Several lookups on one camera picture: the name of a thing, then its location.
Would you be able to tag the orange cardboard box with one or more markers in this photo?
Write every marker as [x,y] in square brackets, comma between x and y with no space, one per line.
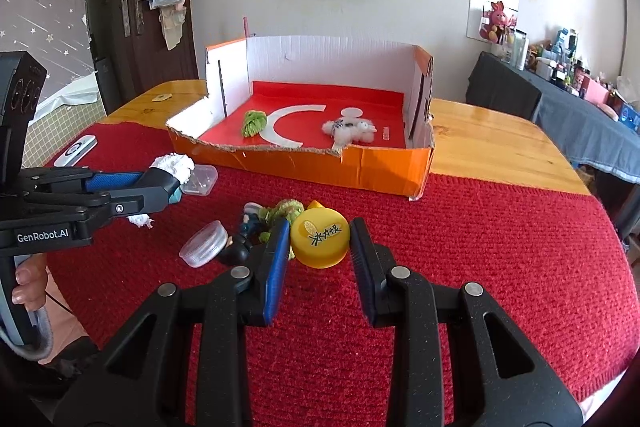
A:
[380,167]

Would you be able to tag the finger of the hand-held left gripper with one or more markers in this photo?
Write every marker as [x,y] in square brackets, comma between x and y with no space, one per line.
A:
[120,207]
[115,181]

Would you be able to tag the pink stick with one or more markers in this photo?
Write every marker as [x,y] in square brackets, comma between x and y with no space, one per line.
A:
[245,27]

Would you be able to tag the person's left hand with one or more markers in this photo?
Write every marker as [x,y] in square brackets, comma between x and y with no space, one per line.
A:
[31,284]

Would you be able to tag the red knitted table mat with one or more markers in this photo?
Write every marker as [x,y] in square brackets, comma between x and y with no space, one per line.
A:
[450,257]

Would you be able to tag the white plastic sheet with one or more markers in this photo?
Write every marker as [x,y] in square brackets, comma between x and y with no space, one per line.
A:
[65,99]

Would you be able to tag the black box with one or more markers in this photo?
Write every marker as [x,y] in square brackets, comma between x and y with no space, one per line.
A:
[107,82]

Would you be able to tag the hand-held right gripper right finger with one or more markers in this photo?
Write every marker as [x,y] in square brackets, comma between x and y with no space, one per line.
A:
[362,267]

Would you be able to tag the small paper tag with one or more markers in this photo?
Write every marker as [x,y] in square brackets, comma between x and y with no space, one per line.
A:
[162,97]

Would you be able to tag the white remote control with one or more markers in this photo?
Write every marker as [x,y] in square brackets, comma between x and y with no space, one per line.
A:
[75,150]

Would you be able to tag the row of bottles and boxes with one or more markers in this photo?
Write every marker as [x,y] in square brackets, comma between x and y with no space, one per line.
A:
[565,57]

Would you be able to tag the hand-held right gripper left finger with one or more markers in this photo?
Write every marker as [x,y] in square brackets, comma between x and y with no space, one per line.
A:
[277,267]

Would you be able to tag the white plush rabbit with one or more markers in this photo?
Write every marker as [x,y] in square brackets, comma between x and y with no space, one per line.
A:
[350,129]

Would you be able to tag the black tube with white tissue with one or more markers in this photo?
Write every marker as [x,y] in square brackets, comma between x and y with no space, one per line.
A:
[161,184]

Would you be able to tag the beige paper bundle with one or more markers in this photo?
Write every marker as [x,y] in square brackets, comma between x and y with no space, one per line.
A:
[172,27]

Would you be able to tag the dark wooden door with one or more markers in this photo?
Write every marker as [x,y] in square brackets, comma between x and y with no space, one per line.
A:
[130,67]

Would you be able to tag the black-haired boy figurine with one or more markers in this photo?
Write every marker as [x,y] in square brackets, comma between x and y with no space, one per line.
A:
[239,247]

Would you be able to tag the clear round plastic container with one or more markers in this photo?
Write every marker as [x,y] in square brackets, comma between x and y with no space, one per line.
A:
[205,246]

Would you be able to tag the yellow plastic cap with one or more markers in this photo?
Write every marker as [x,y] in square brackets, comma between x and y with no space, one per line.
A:
[320,239]

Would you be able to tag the side table with dark cloth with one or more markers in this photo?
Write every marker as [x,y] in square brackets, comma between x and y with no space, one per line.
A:
[550,107]

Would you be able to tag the pink rabbit plush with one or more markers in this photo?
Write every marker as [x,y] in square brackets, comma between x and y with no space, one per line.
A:
[495,19]

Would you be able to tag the clear plastic lid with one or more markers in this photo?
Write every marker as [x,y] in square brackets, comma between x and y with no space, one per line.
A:
[200,179]

